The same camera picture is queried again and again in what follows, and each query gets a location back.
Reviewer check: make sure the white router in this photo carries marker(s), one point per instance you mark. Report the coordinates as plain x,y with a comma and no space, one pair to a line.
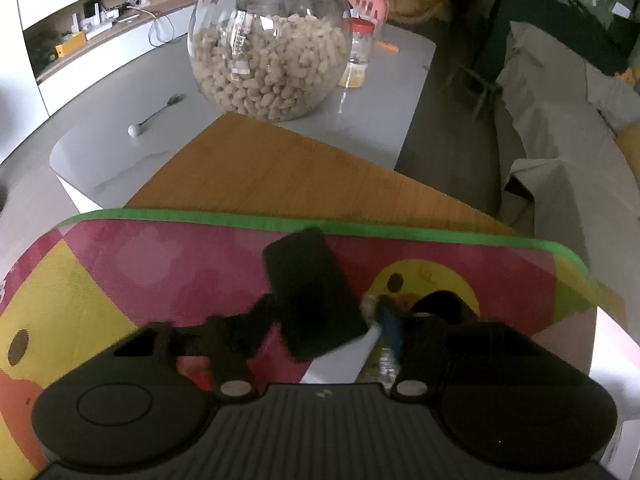
97,25

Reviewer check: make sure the clear plastic piece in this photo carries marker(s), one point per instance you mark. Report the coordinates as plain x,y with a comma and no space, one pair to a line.
369,306

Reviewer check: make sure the small orange item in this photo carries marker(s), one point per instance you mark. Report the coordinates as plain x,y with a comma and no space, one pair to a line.
387,46

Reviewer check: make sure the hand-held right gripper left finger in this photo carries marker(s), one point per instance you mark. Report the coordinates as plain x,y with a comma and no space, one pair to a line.
230,345

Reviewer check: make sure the grey covered sofa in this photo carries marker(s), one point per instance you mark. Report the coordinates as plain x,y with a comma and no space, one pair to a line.
550,110

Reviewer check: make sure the metal spoon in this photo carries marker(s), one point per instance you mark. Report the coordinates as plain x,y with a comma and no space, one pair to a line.
135,130

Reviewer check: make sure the small red lid plastic jar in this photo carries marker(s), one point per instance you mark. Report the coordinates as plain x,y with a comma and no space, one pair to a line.
357,55

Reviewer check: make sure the white coffee table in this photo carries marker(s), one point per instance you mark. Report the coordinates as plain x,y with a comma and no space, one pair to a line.
125,90

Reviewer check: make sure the pink plastic toy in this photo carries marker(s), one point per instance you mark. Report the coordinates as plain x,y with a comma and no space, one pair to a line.
367,2

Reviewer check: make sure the large glass jar of peanuts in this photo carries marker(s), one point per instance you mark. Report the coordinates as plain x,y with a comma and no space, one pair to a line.
270,75

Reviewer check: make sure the colourful cartoon play mat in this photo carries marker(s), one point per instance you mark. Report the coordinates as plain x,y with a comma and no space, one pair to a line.
150,270

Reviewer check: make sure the white wall shelf unit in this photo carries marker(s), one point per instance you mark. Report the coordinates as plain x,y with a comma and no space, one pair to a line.
65,85

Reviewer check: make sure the yellow cushion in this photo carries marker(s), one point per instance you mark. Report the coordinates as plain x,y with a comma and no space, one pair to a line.
631,152

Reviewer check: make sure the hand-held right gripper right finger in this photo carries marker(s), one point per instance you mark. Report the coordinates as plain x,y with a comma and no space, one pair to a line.
391,332

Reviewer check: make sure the black rectangular case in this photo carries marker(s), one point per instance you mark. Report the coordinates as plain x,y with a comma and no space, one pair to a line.
315,295

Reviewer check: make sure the dark green cabinet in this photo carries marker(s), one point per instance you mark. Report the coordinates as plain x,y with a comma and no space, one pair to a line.
560,5

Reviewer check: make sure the yellow box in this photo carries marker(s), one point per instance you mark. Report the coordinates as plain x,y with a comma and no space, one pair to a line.
70,45

